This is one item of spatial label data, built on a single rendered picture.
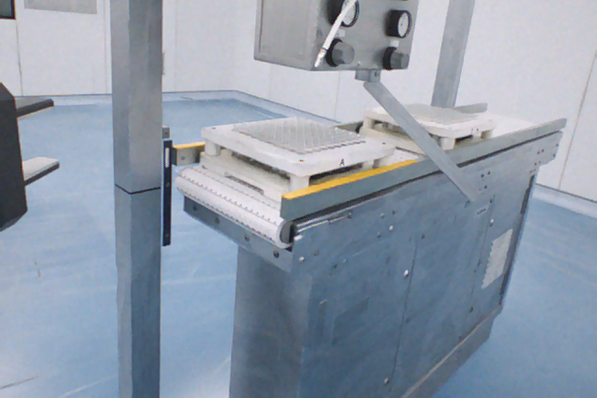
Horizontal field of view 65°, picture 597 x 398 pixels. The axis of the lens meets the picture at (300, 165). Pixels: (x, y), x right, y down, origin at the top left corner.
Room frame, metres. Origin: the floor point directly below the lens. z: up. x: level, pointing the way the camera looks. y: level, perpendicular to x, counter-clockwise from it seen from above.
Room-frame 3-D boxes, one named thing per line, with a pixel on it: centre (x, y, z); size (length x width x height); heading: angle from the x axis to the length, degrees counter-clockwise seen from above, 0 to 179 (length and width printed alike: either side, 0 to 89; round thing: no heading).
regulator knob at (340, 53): (0.58, -0.04, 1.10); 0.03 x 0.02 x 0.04; 138
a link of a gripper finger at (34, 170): (0.37, 0.23, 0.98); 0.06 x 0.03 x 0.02; 170
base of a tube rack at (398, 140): (1.16, -0.31, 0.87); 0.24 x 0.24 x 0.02; 48
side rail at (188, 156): (1.27, -0.22, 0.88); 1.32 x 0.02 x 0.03; 138
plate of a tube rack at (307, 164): (0.80, 0.01, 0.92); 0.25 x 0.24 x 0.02; 48
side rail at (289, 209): (1.09, -0.42, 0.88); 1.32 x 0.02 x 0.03; 138
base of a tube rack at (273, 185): (0.80, 0.01, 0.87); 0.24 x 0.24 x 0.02; 48
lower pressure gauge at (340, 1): (0.58, -0.03, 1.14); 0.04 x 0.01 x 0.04; 138
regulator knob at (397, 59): (0.67, -0.12, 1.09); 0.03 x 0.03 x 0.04; 48
